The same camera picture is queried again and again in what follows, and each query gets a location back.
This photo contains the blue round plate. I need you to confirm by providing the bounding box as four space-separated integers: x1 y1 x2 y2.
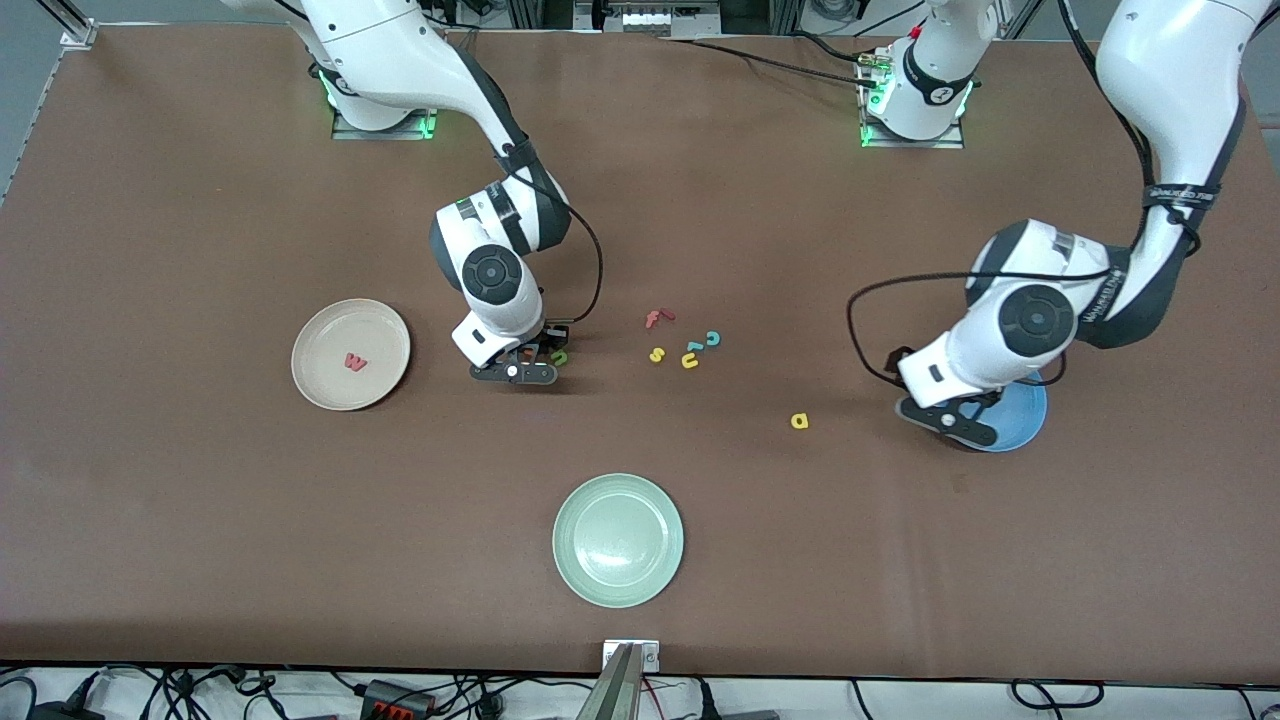
975 372 1048 453

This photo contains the beige brown round plate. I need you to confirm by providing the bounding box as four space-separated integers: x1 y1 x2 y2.
291 298 412 412

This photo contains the pale green round plate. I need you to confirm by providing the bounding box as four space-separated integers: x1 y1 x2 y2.
552 473 685 609

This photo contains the grey aluminium profile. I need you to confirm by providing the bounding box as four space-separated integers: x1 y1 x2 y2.
578 645 643 720

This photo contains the black red power strip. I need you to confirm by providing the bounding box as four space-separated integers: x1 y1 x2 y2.
362 680 436 719

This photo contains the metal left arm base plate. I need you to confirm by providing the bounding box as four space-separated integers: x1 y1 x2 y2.
857 45 967 151

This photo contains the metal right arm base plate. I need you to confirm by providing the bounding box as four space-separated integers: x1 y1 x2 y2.
330 105 438 141

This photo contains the white metal bracket plate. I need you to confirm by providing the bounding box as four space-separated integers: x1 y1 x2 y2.
603 640 661 673

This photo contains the short black table cable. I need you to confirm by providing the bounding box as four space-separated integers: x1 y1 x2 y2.
788 30 869 64

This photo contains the long black table cable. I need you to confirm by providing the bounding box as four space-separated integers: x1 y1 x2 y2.
660 37 881 89

